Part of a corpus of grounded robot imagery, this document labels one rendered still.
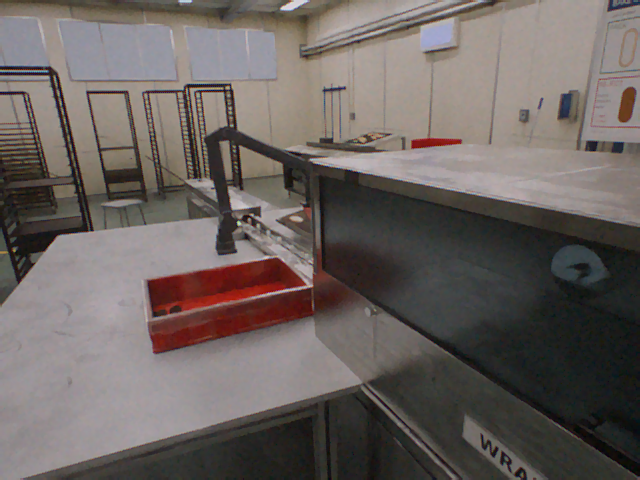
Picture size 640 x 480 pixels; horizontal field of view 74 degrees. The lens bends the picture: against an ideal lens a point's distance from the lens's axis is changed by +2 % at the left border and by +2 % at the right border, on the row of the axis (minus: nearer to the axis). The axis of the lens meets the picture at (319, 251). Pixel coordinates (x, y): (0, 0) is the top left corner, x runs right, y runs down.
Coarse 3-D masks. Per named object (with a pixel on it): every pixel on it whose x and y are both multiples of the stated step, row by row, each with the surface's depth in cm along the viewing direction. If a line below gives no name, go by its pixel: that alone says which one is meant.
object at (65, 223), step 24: (0, 72) 345; (24, 72) 351; (48, 72) 319; (72, 144) 379; (0, 168) 362; (72, 168) 342; (0, 216) 331; (24, 240) 356; (48, 240) 353; (24, 264) 367
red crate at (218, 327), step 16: (256, 288) 148; (272, 288) 147; (176, 304) 138; (192, 304) 138; (208, 304) 137; (288, 304) 122; (304, 304) 125; (224, 320) 116; (240, 320) 118; (256, 320) 120; (272, 320) 122; (288, 320) 124; (160, 336) 110; (176, 336) 112; (192, 336) 113; (208, 336) 116; (224, 336) 117; (160, 352) 111
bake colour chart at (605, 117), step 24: (624, 0) 128; (624, 24) 129; (600, 48) 137; (624, 48) 130; (600, 72) 138; (624, 72) 132; (600, 96) 139; (624, 96) 133; (600, 120) 140; (624, 120) 134
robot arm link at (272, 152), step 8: (224, 136) 171; (232, 136) 172; (240, 136) 173; (248, 136) 177; (240, 144) 177; (248, 144) 178; (256, 144) 179; (264, 144) 180; (256, 152) 181; (264, 152) 181; (272, 152) 182; (280, 152) 183; (280, 160) 184; (288, 160) 185; (296, 160) 186; (304, 160) 187; (296, 168) 187; (304, 168) 188
